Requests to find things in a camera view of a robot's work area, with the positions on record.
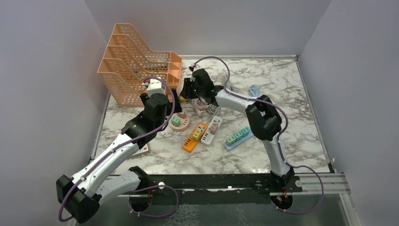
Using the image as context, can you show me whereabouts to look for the pink plug adapter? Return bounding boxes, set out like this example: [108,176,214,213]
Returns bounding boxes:
[176,111,187,119]
[209,122,218,135]

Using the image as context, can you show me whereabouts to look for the white power strip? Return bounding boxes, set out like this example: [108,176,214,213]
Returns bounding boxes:
[200,116,223,146]

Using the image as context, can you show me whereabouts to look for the pink coiled cable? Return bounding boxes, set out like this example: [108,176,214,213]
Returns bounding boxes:
[190,99,213,118]

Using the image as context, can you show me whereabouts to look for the round pink power strip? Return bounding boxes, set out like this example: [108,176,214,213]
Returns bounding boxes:
[169,113,190,132]

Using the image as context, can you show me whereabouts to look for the orange power strip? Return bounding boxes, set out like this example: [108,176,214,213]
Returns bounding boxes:
[183,122,208,153]

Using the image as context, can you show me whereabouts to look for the orange mesh file organizer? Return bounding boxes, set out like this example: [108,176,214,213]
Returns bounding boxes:
[97,23,182,107]

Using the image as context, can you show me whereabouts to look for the green plug adapter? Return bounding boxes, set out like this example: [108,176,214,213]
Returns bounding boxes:
[225,135,236,146]
[170,116,181,127]

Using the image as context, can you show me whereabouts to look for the teal cube plug adapter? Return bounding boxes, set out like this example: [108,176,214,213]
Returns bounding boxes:
[241,126,251,137]

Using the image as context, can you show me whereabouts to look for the yellow cube plug adapter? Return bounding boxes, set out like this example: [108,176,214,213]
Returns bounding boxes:
[192,129,203,141]

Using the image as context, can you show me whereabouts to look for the blue power strip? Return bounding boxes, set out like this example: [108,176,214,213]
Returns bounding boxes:
[223,132,254,151]

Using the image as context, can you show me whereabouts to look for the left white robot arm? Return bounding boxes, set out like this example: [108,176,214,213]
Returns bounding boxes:
[56,89,182,223]

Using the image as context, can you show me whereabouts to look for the grey coiled cable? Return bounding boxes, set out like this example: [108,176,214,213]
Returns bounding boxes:
[207,74,233,115]

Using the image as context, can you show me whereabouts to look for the black mounting rail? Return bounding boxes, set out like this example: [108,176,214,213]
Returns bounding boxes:
[126,166,303,208]

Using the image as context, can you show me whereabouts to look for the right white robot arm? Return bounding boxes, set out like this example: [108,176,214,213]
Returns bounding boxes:
[180,66,295,192]

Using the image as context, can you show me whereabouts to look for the white red labelled box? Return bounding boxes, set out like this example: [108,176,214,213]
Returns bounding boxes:
[133,144,150,156]

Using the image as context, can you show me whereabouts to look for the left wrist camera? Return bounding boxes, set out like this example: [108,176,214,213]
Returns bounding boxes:
[142,77,166,97]

